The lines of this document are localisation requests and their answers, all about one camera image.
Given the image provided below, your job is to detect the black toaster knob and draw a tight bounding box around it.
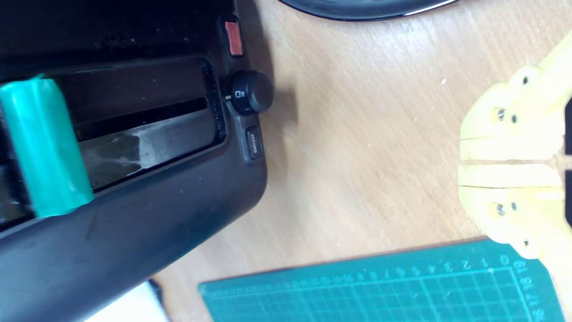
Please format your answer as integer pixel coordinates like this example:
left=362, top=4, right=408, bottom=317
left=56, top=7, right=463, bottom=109
left=226, top=70, right=274, bottom=117

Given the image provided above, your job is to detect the black two-slot toaster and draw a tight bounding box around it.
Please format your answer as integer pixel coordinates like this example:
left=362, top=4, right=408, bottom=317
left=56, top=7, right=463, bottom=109
left=0, top=0, right=274, bottom=322

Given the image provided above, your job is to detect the green cutting mat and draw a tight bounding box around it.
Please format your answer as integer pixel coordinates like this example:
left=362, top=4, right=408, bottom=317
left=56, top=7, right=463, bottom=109
left=198, top=239, right=566, bottom=322

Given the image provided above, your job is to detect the black round plate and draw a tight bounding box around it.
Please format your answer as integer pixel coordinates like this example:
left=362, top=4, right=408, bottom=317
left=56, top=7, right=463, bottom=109
left=279, top=0, right=461, bottom=22

